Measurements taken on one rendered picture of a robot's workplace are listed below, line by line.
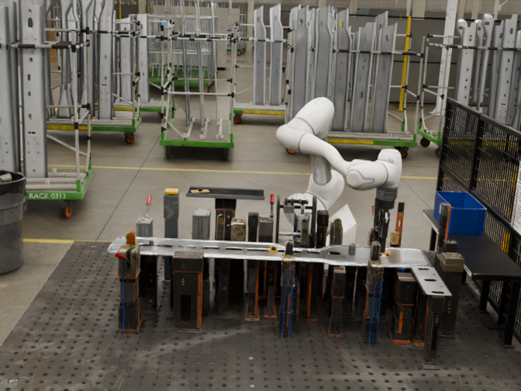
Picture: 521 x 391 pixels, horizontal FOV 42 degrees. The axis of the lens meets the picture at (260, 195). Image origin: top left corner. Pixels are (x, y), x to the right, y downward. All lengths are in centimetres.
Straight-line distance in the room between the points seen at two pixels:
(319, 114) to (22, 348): 165
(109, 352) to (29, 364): 29
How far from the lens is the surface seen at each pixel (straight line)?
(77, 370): 264
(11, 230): 536
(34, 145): 694
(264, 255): 286
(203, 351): 272
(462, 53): 1065
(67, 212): 666
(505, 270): 291
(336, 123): 1012
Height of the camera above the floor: 200
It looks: 15 degrees down
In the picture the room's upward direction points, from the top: 2 degrees clockwise
